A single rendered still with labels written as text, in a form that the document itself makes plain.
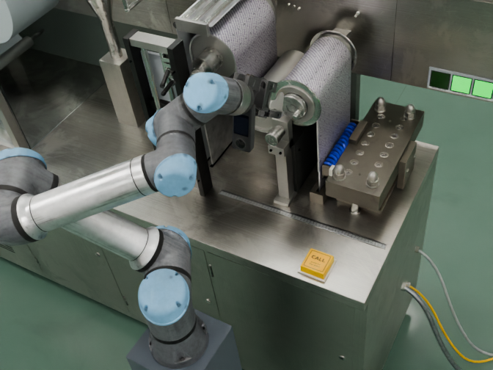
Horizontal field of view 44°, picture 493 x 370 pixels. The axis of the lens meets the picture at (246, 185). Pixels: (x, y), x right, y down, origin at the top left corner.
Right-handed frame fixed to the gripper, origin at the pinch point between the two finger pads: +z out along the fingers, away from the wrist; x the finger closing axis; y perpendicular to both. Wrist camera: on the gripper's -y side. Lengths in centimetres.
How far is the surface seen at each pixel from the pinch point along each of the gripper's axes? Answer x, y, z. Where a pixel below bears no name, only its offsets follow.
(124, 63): 70, 2, 31
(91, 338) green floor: 88, -117, 70
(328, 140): -4.2, -5.2, 35.2
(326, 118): -4.2, 1.1, 28.8
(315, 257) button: -13.0, -36.1, 22.9
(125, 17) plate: 87, 18, 50
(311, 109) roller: -2.9, 2.6, 18.5
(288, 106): 3.0, 1.9, 17.1
